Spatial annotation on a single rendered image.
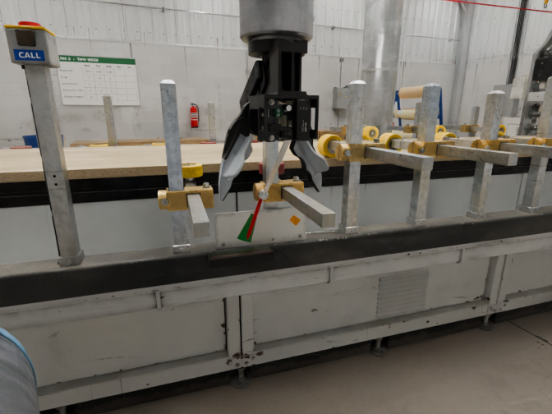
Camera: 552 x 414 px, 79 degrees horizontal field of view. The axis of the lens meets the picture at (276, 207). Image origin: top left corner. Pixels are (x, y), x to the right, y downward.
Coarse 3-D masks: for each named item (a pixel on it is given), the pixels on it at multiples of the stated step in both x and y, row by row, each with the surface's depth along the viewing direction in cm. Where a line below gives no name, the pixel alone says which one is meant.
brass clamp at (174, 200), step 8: (160, 192) 84; (168, 192) 83; (176, 192) 84; (184, 192) 84; (192, 192) 85; (200, 192) 85; (208, 192) 86; (160, 200) 83; (168, 200) 84; (176, 200) 84; (184, 200) 85; (208, 200) 86; (160, 208) 84; (168, 208) 84; (176, 208) 85; (184, 208) 85
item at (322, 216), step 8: (288, 192) 86; (296, 192) 85; (288, 200) 87; (296, 200) 81; (304, 200) 77; (312, 200) 77; (296, 208) 82; (304, 208) 76; (312, 208) 72; (320, 208) 71; (312, 216) 72; (320, 216) 68; (328, 216) 68; (320, 224) 68; (328, 224) 68
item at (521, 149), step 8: (456, 144) 127; (464, 144) 123; (504, 144) 108; (512, 144) 106; (520, 144) 105; (512, 152) 106; (520, 152) 104; (528, 152) 101; (536, 152) 99; (544, 152) 97
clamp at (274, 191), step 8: (256, 184) 91; (264, 184) 90; (272, 184) 90; (280, 184) 91; (288, 184) 92; (296, 184) 92; (256, 192) 90; (272, 192) 91; (280, 192) 92; (256, 200) 92; (264, 200) 91; (272, 200) 92; (280, 200) 92
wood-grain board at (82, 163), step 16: (208, 144) 171; (256, 144) 171; (0, 160) 113; (16, 160) 113; (32, 160) 113; (80, 160) 113; (96, 160) 113; (112, 160) 113; (128, 160) 113; (144, 160) 113; (160, 160) 113; (192, 160) 113; (208, 160) 113; (256, 160) 113; (288, 160) 113; (336, 160) 118; (448, 160) 133; (0, 176) 90; (16, 176) 92; (32, 176) 93; (80, 176) 96; (96, 176) 97; (112, 176) 99; (128, 176) 100
